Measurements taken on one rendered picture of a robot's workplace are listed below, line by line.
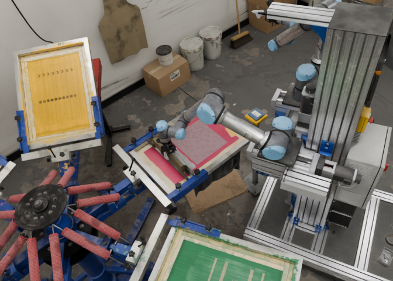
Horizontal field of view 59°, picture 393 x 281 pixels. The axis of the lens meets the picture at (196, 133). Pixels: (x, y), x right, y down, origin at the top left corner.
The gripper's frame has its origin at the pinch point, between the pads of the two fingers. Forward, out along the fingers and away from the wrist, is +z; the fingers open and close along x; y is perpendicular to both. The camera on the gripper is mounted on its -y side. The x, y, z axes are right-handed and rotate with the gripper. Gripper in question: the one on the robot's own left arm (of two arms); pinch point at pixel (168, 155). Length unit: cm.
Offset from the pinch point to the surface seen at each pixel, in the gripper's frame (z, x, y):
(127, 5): -12, 88, -195
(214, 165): 2.0, 18.6, 28.4
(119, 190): -3.1, -42.4, 2.5
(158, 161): 5.5, -7.1, -5.4
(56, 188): -30, -73, -5
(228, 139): 5.6, 43.8, 15.9
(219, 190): 99, 44, -5
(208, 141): 5.5, 32.1, 5.8
